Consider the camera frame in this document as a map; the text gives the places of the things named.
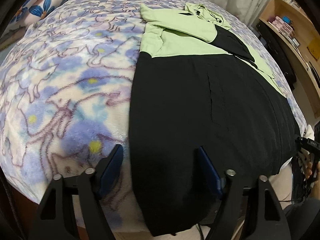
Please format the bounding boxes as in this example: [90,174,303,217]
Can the light green hooded jacket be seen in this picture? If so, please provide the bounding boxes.
[129,3,300,236]

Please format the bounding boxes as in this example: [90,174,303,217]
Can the person's hand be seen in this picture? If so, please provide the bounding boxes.
[305,154,319,181]

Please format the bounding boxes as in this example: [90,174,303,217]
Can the pink patterned box stack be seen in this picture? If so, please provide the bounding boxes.
[271,16,293,36]

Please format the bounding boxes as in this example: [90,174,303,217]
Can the purple floral fleece blanket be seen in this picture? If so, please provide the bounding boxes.
[1,0,307,232]

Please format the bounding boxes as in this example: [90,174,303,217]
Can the wooden shelf unit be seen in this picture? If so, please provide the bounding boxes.
[259,0,319,118]

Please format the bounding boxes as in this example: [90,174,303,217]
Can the folded blue flower quilt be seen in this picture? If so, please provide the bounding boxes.
[5,0,68,32]

